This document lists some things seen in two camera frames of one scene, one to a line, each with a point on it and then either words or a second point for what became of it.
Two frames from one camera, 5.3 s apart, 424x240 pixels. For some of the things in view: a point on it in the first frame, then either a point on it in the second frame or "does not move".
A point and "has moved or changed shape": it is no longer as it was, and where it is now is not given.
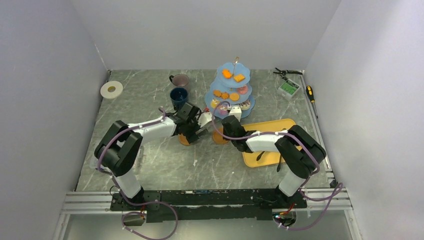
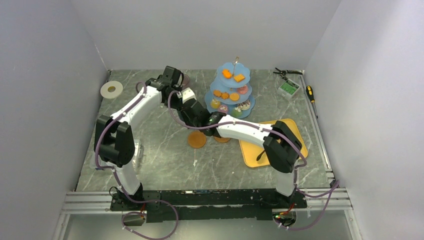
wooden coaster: (183, 139) has moved or changed shape
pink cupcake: (242, 90) does not move
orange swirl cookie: (217, 93) does not move
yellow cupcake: (214, 103) does not move
